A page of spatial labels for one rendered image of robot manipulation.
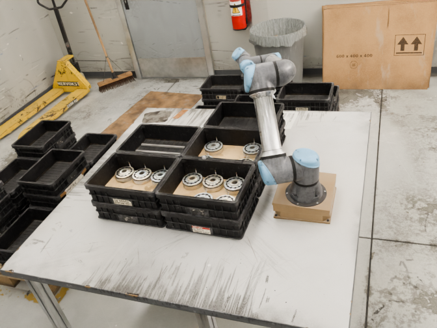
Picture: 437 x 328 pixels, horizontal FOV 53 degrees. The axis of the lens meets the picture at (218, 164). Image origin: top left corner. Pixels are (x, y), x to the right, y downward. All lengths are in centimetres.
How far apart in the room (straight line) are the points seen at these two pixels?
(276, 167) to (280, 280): 47
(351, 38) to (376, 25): 26
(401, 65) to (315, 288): 326
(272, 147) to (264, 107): 18
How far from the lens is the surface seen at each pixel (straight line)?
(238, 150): 235
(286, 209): 204
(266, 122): 191
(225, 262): 193
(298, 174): 192
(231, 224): 194
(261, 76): 191
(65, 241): 232
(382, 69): 472
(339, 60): 472
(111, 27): 576
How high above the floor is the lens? 211
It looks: 34 degrees down
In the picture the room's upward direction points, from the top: 11 degrees counter-clockwise
